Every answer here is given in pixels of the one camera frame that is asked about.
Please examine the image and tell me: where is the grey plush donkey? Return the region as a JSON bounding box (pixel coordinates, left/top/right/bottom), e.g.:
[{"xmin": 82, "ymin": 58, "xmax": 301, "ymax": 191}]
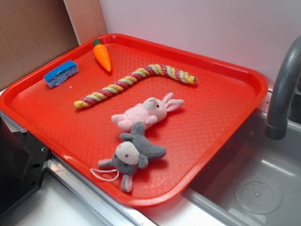
[{"xmin": 90, "ymin": 122, "xmax": 166, "ymax": 193}]

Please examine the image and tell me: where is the multicolour twisted rope toy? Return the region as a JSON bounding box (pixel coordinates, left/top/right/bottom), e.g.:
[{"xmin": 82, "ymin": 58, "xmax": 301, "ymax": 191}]
[{"xmin": 74, "ymin": 64, "xmax": 198, "ymax": 109}]

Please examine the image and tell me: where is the grey toy faucet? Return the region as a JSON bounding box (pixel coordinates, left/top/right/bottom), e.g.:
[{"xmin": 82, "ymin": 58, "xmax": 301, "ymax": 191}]
[{"xmin": 265, "ymin": 37, "xmax": 301, "ymax": 140}]

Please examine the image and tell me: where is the orange toy carrot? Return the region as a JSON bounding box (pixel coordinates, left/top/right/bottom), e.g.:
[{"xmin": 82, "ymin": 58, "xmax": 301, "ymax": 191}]
[{"xmin": 92, "ymin": 38, "xmax": 112, "ymax": 72}]

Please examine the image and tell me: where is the blue sponge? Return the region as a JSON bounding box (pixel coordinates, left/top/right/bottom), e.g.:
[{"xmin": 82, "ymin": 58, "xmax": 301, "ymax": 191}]
[{"xmin": 44, "ymin": 60, "xmax": 79, "ymax": 88}]

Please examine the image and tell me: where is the brown cardboard panel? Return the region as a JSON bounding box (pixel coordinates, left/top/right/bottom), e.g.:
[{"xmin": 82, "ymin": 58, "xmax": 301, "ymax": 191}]
[{"xmin": 0, "ymin": 0, "xmax": 78, "ymax": 89}]

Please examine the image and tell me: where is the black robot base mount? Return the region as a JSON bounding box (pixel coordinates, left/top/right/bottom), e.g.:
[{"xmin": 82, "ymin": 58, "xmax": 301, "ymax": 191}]
[{"xmin": 0, "ymin": 119, "xmax": 50, "ymax": 216}]

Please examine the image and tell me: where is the red plastic tray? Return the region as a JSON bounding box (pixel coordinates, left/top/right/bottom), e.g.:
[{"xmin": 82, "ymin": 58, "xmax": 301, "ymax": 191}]
[{"xmin": 0, "ymin": 34, "xmax": 268, "ymax": 207}]

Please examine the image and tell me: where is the pink plush bunny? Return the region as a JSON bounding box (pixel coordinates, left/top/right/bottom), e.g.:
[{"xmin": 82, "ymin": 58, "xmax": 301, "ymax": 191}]
[{"xmin": 111, "ymin": 93, "xmax": 184, "ymax": 131}]

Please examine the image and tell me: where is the grey plastic sink basin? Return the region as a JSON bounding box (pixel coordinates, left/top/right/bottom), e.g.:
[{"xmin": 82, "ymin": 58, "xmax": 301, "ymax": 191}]
[{"xmin": 184, "ymin": 110, "xmax": 301, "ymax": 226}]

